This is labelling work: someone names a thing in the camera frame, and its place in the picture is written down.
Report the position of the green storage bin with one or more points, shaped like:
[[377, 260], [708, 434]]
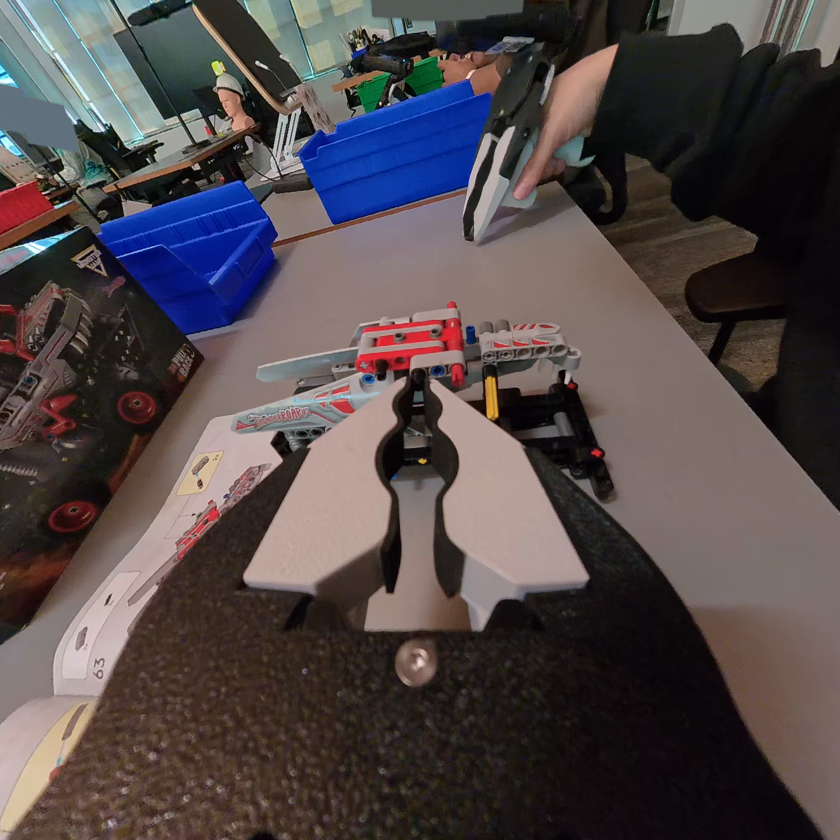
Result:
[[420, 75]]

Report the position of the black connector pin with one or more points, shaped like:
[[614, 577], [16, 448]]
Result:
[[418, 377]]

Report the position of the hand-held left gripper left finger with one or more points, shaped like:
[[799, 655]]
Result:
[[308, 525]]

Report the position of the person's right forearm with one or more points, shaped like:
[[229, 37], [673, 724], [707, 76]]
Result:
[[689, 98]]

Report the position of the blue plastic storage bin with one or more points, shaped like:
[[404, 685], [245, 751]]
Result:
[[197, 262], [394, 164]]

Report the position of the red grey brick truck model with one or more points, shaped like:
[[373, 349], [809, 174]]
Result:
[[407, 341]]

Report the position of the person's right hand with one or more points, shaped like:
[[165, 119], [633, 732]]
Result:
[[571, 111]]

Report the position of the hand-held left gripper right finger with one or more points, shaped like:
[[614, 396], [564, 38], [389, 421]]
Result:
[[518, 525]]

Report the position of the open building instruction booklet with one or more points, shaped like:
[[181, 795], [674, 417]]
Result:
[[118, 590]]

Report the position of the white board stand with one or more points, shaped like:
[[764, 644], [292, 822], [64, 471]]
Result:
[[287, 141]]

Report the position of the black curved wooden board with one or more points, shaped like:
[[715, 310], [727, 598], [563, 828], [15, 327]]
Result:
[[249, 39]]

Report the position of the red storage bin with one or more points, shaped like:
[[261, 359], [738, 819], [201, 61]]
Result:
[[23, 207]]

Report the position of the brown wooden work desk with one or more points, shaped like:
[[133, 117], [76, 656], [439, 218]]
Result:
[[177, 161]]

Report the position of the black toy set box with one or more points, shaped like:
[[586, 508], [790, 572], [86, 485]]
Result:
[[79, 394]]

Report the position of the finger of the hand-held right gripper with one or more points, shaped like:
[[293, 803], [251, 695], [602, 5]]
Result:
[[505, 190], [474, 197]]

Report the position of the mannequin head white helmet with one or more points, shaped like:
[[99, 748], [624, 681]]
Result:
[[231, 98]]

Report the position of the grey desk with wooden edge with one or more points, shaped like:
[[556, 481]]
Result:
[[295, 210]]

